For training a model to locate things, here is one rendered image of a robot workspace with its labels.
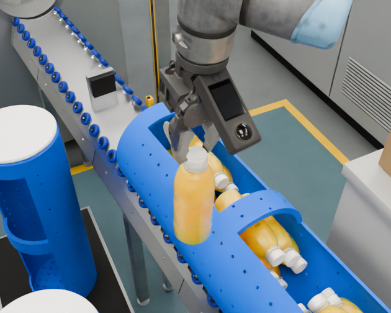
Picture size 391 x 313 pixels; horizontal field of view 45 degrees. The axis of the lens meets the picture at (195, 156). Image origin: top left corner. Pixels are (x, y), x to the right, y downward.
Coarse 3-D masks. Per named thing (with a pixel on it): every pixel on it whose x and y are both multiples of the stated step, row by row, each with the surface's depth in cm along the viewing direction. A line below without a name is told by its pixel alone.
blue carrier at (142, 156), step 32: (128, 128) 129; (160, 128) 136; (128, 160) 127; (160, 160) 119; (224, 160) 138; (160, 192) 117; (256, 192) 108; (160, 224) 122; (224, 224) 103; (288, 224) 121; (192, 256) 108; (224, 256) 100; (256, 256) 97; (320, 256) 113; (224, 288) 100; (256, 288) 94; (288, 288) 119; (320, 288) 114; (352, 288) 107
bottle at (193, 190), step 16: (176, 176) 79; (192, 176) 77; (208, 176) 78; (176, 192) 80; (192, 192) 78; (208, 192) 79; (176, 208) 83; (192, 208) 80; (208, 208) 82; (176, 224) 86; (192, 224) 83; (208, 224) 85; (192, 240) 87
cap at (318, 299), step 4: (316, 296) 95; (320, 296) 95; (324, 296) 96; (312, 300) 95; (316, 300) 94; (320, 300) 94; (324, 300) 94; (308, 304) 95; (312, 304) 94; (316, 304) 94; (312, 308) 95
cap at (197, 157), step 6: (192, 150) 77; (198, 150) 77; (204, 150) 77; (192, 156) 76; (198, 156) 76; (204, 156) 76; (186, 162) 76; (192, 162) 75; (198, 162) 75; (204, 162) 75; (192, 168) 76; (198, 168) 76
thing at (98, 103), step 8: (96, 72) 168; (104, 72) 168; (112, 72) 169; (88, 80) 166; (96, 80) 166; (104, 80) 168; (112, 80) 170; (88, 88) 170; (96, 88) 168; (104, 88) 170; (112, 88) 172; (96, 96) 170; (104, 96) 174; (112, 96) 176; (96, 104) 174; (104, 104) 176; (112, 104) 178
